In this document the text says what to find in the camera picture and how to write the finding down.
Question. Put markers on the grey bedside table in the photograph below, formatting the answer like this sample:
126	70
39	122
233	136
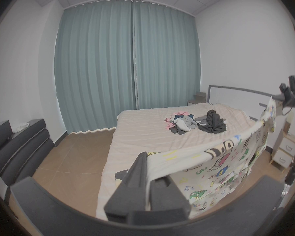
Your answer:
199	97

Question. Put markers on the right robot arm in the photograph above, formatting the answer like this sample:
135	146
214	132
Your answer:
291	176

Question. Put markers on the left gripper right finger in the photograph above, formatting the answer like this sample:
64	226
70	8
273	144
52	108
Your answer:
169	198

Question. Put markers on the white crumpled cloth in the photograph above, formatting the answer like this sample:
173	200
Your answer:
21	127

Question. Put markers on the pile of clothes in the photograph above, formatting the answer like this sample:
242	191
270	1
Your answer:
180	124

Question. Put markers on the grey garment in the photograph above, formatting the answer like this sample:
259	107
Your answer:
201	118

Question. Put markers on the white wooden bedside table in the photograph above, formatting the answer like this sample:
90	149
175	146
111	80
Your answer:
284	154

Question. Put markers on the white printed pyjama top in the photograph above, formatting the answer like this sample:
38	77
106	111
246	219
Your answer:
211	171

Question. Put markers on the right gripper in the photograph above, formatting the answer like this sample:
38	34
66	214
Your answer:
291	98

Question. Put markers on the black garment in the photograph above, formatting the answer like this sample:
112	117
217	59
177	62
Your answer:
215	123

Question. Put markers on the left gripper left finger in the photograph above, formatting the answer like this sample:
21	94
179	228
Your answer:
130	195

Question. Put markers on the bed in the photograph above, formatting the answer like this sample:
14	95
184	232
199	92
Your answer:
142	131

